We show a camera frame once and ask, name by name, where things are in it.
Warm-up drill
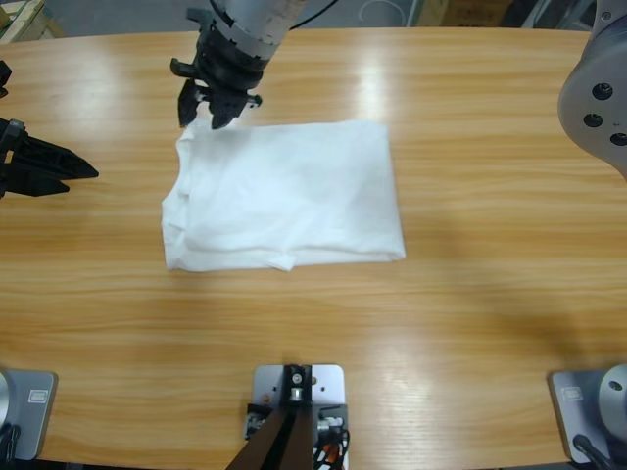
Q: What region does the white hose loop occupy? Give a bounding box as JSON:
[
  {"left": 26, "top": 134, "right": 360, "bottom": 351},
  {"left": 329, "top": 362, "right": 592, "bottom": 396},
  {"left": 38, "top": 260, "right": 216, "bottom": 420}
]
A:
[{"left": 359, "top": 0, "right": 409, "bottom": 24}]

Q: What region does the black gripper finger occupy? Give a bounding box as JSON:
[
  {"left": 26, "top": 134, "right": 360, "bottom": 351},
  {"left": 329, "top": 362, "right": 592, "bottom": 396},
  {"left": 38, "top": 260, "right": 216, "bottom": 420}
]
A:
[
  {"left": 210, "top": 96, "right": 247, "bottom": 131},
  {"left": 13, "top": 135, "right": 100, "bottom": 182},
  {"left": 169, "top": 57, "right": 211, "bottom": 129},
  {"left": 3, "top": 176, "right": 71, "bottom": 199}
]

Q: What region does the small electronics module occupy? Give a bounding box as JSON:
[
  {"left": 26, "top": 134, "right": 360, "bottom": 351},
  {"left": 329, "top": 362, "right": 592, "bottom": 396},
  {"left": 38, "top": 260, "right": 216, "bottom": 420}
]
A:
[
  {"left": 315, "top": 404, "right": 350, "bottom": 437},
  {"left": 244, "top": 401, "right": 269, "bottom": 440}
]

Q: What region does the cardboard box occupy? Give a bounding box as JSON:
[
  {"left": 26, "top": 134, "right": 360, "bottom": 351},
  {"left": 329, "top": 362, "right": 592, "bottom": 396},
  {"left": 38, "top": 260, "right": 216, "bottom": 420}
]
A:
[{"left": 419, "top": 0, "right": 515, "bottom": 25}]

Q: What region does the black base cable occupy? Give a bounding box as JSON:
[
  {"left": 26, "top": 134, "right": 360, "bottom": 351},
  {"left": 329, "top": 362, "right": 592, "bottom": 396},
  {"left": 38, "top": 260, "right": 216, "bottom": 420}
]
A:
[
  {"left": 0, "top": 423, "right": 22, "bottom": 461},
  {"left": 572, "top": 433, "right": 613, "bottom": 466}
]

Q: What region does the dark camera post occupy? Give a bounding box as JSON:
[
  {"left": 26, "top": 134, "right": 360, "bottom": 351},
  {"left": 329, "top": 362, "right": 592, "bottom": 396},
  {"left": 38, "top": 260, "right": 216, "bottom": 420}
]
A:
[{"left": 227, "top": 363, "right": 314, "bottom": 470}]

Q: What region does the wooden crate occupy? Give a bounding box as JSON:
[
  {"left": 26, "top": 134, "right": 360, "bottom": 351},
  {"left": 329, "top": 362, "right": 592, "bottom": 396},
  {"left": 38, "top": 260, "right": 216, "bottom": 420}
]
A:
[{"left": 0, "top": 0, "right": 65, "bottom": 46}]

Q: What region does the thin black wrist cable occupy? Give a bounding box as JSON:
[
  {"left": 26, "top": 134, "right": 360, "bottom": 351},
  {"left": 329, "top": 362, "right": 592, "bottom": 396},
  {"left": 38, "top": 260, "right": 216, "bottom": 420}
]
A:
[{"left": 293, "top": 0, "right": 342, "bottom": 28}]

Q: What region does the orange and black cable bundle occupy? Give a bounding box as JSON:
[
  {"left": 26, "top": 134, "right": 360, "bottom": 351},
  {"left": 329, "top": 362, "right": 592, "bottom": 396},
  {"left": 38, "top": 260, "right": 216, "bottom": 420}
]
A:
[{"left": 313, "top": 429, "right": 352, "bottom": 470}]

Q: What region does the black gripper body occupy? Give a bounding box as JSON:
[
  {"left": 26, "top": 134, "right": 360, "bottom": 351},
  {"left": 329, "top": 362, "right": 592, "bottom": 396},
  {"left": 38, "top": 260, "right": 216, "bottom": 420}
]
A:
[
  {"left": 0, "top": 117, "right": 29, "bottom": 201},
  {"left": 193, "top": 23, "right": 268, "bottom": 108}
]

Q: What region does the white t-shirt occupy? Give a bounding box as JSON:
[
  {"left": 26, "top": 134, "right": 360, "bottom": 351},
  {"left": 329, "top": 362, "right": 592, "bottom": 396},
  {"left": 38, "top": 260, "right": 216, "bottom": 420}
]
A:
[{"left": 160, "top": 117, "right": 407, "bottom": 273}]

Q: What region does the white mount plate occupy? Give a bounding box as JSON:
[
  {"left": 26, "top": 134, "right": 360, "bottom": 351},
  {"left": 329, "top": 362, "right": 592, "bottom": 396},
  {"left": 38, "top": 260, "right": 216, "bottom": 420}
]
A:
[{"left": 252, "top": 363, "right": 350, "bottom": 470}]

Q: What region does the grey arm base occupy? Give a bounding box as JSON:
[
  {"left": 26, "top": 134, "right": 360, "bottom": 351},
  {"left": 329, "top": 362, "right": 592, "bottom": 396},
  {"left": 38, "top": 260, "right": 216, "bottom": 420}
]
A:
[
  {"left": 0, "top": 369, "right": 59, "bottom": 461},
  {"left": 547, "top": 362, "right": 627, "bottom": 464}
]

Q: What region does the grey metal equipment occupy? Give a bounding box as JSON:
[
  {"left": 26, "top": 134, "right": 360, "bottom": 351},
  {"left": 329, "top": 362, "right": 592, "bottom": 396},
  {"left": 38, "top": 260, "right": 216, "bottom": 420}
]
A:
[{"left": 504, "top": 0, "right": 598, "bottom": 31}]

